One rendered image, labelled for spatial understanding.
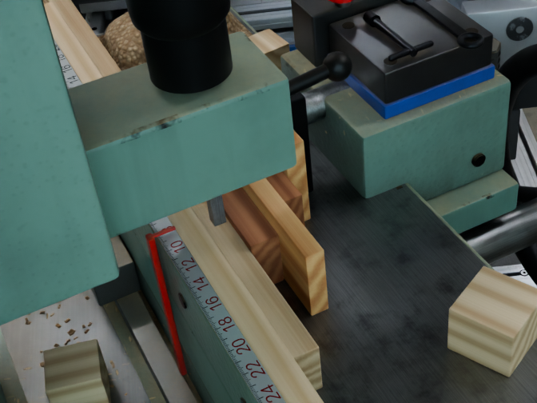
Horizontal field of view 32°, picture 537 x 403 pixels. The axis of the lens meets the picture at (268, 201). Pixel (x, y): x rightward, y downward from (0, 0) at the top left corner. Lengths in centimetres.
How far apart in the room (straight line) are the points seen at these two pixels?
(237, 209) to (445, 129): 18
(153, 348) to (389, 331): 21
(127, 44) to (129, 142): 38
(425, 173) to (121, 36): 34
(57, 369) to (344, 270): 23
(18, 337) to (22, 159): 36
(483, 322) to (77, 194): 26
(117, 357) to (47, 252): 27
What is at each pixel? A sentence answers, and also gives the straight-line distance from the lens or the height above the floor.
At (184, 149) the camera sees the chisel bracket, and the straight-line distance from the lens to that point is 56.
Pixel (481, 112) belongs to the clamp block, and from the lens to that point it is 76.
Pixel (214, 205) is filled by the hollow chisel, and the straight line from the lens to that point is 64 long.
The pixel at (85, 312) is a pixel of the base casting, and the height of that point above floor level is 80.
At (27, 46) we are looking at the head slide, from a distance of 46.
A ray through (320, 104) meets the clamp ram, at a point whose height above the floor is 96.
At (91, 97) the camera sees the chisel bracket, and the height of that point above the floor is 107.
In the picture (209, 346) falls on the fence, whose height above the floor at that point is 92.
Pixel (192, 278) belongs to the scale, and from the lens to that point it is 61.
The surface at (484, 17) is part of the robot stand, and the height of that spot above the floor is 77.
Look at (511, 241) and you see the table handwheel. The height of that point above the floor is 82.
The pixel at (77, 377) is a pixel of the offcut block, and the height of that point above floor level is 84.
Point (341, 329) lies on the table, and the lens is 64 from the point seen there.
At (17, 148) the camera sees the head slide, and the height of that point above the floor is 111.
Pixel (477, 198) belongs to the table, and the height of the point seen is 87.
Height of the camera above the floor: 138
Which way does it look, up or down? 41 degrees down
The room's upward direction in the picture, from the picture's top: 7 degrees counter-clockwise
